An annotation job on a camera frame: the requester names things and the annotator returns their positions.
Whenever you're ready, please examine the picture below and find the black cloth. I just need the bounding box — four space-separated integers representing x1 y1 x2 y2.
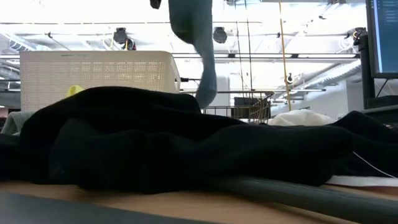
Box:
0 86 355 194

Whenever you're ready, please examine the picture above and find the computer monitor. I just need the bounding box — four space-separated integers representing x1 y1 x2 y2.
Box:
365 0 398 79

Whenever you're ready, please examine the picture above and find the yellow cable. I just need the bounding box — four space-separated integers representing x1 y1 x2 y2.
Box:
277 0 294 112

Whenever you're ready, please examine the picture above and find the grey-green cloth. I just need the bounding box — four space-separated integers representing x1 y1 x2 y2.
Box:
0 111 35 136

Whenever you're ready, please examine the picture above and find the white cloth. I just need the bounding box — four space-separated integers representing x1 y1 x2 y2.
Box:
267 108 337 127

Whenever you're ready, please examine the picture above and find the teal sock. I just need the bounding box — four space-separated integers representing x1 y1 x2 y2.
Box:
167 0 218 110

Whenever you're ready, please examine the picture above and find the black red hanging device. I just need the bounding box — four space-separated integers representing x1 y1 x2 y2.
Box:
123 37 137 52

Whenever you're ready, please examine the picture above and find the black round ceiling lamp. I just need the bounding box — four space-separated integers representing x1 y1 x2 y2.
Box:
212 26 228 45
113 27 129 45

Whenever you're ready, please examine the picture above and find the grey side desk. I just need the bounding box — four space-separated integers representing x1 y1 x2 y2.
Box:
359 104 398 126

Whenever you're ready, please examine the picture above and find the white perforated plastic bin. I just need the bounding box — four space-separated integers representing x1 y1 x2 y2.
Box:
19 50 182 113

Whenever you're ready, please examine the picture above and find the black monitor stand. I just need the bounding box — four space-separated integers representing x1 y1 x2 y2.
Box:
357 33 398 110

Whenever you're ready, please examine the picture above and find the yellow cloth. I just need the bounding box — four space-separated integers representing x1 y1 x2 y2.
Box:
65 84 85 98

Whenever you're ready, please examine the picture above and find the white paper sheet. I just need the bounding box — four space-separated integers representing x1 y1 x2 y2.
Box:
325 174 398 188

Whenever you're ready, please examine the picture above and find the wire basket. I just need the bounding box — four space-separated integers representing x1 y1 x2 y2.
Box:
180 90 275 125

